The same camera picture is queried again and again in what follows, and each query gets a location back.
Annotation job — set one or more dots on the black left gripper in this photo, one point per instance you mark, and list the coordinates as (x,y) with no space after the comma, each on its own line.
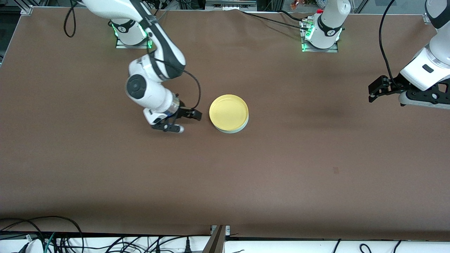
(393,86)

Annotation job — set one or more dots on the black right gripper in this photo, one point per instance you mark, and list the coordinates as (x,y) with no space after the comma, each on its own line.
(183,112)

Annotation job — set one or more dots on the yellow round plate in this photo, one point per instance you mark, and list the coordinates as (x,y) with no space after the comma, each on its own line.
(228,112)

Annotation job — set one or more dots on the pale green round plate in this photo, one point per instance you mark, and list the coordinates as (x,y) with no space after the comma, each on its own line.
(232,131)

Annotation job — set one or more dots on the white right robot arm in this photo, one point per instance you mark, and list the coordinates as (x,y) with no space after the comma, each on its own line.
(147,93)

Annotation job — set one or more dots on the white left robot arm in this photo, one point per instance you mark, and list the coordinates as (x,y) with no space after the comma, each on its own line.
(337,8)

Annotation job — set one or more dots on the brown table cover mat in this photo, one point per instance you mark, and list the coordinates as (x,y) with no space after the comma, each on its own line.
(225,168)

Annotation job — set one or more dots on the aluminium extrusion beam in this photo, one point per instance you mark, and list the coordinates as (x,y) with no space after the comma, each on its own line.
(214,242)

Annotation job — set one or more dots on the black power plug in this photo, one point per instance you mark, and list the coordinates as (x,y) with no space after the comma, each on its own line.
(188,247)

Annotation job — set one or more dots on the white side table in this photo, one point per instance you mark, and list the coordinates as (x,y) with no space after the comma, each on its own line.
(281,247)

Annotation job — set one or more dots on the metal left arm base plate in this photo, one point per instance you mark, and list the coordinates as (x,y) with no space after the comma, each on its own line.
(320,50)

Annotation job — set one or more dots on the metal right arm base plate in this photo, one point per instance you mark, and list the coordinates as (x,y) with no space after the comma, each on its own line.
(133,46)

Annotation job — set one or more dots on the metal corner bracket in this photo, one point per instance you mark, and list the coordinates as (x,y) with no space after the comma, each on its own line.
(226,229)

